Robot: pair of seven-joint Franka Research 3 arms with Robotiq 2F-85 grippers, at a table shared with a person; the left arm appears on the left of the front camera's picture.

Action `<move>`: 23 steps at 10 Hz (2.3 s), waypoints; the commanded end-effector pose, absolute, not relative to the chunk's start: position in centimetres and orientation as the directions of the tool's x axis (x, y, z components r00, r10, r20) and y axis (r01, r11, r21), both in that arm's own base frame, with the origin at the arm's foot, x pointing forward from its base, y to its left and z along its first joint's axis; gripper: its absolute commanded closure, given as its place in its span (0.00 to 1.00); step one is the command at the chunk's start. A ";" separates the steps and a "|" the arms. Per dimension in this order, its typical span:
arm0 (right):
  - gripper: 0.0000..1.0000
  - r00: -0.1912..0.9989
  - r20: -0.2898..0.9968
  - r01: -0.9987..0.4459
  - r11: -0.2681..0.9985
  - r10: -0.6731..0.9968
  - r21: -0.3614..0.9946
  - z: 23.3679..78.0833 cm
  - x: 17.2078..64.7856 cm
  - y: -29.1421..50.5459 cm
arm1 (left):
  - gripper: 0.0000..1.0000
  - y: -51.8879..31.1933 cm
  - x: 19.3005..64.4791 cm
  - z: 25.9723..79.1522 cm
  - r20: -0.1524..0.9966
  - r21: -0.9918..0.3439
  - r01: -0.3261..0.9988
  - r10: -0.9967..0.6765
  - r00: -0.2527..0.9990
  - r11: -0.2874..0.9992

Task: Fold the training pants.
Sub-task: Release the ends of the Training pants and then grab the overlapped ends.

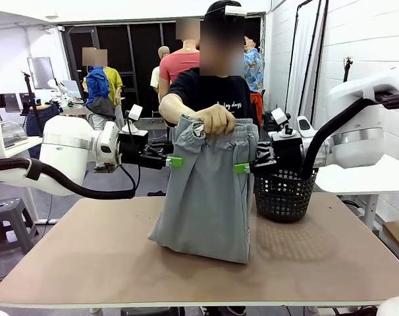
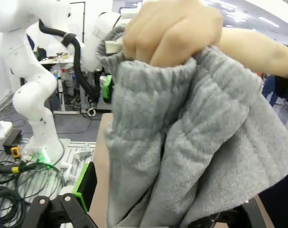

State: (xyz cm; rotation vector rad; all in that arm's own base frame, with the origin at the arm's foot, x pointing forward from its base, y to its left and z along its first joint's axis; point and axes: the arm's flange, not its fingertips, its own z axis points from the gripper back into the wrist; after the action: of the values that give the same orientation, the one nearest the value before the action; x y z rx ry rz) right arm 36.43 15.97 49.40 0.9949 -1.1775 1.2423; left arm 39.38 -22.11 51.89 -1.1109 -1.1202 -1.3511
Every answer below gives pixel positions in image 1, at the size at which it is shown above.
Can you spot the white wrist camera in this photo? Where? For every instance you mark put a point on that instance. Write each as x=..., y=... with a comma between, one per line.
x=134, y=112
x=278, y=115

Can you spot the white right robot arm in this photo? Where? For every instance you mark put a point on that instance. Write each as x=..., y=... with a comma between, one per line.
x=351, y=148

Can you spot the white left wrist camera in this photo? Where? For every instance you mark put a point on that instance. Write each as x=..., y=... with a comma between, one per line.
x=134, y=112

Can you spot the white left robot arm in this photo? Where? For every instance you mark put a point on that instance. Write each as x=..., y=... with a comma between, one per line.
x=64, y=145

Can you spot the white backdrop sheet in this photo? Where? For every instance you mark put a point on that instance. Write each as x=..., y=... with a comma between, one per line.
x=305, y=49

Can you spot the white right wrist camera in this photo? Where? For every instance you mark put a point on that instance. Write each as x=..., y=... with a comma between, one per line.
x=278, y=115

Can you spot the black cap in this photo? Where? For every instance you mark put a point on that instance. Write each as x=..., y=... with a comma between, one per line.
x=216, y=8

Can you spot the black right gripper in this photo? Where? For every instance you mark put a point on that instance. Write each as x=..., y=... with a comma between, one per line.
x=286, y=151

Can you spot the grey training pants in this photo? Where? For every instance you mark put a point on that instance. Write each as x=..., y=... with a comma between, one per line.
x=202, y=204

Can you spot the white side table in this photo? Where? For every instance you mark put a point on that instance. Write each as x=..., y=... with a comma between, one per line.
x=367, y=181

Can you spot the person's right forearm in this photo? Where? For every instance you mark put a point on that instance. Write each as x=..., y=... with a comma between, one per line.
x=176, y=107

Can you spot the person's right hand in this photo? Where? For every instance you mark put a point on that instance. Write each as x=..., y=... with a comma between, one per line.
x=217, y=120

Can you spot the dark grey perforated basket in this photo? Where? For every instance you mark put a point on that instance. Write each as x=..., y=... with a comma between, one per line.
x=281, y=215

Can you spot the white head-mounted camera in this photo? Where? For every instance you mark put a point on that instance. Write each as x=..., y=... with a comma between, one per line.
x=235, y=10

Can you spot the grey monitor screen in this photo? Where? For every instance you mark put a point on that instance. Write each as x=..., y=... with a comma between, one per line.
x=39, y=70

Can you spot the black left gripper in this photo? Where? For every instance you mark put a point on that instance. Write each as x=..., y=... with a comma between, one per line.
x=132, y=149

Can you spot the person in black t-shirt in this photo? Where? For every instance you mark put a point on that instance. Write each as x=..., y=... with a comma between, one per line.
x=202, y=89

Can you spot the figure in blue jacket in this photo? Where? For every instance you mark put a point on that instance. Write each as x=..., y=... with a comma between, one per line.
x=95, y=85

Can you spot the grey plastic stool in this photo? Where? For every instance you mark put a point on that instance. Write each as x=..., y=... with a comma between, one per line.
x=5, y=205

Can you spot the brown cardboard box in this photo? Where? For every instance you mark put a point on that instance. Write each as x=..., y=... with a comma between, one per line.
x=398, y=233

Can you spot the black camera tripod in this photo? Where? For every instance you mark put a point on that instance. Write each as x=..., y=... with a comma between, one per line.
x=31, y=95
x=347, y=69

